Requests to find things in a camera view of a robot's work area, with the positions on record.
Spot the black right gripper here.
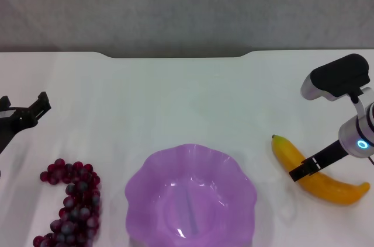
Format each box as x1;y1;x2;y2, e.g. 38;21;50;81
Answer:
289;139;349;183

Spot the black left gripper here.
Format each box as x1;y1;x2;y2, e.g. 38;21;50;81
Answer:
0;91;53;155

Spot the yellow banana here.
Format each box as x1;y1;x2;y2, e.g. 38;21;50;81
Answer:
271;134;370;206

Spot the dark red grape bunch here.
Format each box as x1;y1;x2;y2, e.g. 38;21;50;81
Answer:
32;158;103;247

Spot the purple wavy plastic plate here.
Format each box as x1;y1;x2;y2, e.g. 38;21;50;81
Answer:
124;143;258;247

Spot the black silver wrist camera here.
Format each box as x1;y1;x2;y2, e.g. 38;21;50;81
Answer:
300;53;370;103

